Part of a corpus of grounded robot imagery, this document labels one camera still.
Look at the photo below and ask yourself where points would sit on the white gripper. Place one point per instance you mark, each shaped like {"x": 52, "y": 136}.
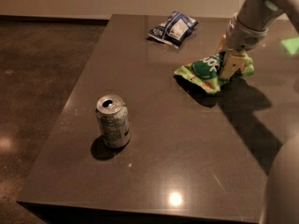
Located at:
{"x": 243, "y": 37}

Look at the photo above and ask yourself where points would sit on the green rice chip bag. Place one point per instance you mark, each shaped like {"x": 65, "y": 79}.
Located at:
{"x": 205, "y": 72}

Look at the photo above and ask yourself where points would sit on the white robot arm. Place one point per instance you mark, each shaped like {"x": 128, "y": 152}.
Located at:
{"x": 281, "y": 196}

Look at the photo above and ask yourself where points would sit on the blue chip bag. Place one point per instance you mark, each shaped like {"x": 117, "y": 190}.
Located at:
{"x": 174, "y": 30}

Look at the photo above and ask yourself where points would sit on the silver green 7up can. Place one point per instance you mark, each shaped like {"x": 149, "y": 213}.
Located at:
{"x": 112, "y": 116}

